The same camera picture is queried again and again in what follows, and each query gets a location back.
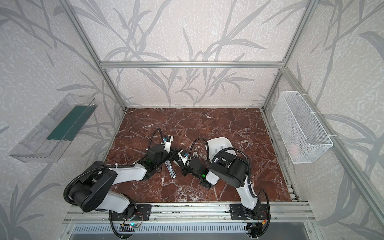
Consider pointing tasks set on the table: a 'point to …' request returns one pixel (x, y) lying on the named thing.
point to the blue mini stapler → (171, 170)
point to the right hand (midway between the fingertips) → (178, 156)
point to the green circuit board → (128, 227)
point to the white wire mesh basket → (304, 137)
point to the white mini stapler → (195, 154)
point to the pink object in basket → (293, 149)
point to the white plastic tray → (216, 144)
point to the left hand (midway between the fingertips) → (178, 142)
